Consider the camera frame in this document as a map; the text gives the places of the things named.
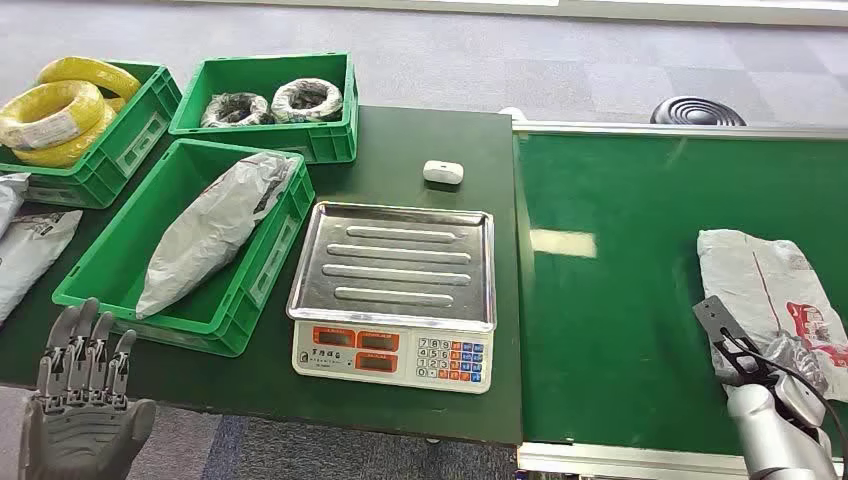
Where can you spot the bare grey robot hand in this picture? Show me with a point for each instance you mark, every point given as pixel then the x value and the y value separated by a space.
pixel 83 430

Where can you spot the grey robot hand in plastic film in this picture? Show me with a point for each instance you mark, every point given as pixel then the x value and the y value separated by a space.
pixel 795 361

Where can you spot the grey mailer package red print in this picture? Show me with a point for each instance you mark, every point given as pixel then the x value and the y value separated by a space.
pixel 748 278

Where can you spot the green crate holding grey package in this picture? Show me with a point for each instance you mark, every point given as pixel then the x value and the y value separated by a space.
pixel 112 272

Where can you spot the grey mailer package black print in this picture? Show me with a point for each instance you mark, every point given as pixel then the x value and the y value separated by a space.
pixel 26 258

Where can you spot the long plain grey mailer package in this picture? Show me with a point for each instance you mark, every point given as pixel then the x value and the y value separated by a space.
pixel 212 225

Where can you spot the small grey mailer package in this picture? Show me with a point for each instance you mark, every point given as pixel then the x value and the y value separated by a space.
pixel 10 199

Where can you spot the black ribbed round object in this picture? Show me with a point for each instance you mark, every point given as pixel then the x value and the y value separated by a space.
pixel 696 112

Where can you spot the green crate holding yellow coils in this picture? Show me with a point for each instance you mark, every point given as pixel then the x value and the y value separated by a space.
pixel 112 159

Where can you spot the white electronic price scale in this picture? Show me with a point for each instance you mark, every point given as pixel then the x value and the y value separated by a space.
pixel 391 361

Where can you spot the small white rounded device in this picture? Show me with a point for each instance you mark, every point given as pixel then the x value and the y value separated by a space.
pixel 442 172

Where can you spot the green crate holding black coils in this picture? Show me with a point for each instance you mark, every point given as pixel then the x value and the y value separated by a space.
pixel 265 69

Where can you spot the black wrist bracket plate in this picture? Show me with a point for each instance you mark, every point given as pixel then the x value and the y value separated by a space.
pixel 719 321

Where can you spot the green conveyor belt silver frame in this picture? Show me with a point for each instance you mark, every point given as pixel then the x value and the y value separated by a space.
pixel 623 199

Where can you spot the pale window frame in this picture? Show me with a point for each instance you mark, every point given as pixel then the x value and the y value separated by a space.
pixel 662 8

